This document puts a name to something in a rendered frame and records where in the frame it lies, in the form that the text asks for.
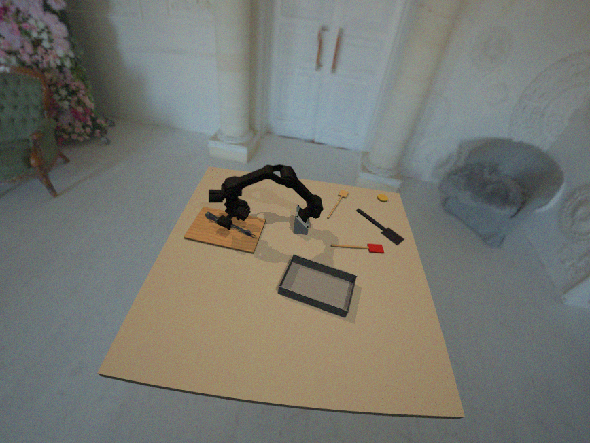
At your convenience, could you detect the black spatula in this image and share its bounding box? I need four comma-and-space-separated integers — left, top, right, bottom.
356, 209, 404, 245

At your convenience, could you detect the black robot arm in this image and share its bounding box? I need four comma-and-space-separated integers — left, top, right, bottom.
209, 165, 324, 223

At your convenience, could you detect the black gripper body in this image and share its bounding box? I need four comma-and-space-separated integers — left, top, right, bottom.
217, 198, 247, 228

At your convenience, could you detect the dark grey roasting tin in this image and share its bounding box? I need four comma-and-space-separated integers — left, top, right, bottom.
278, 254, 357, 318

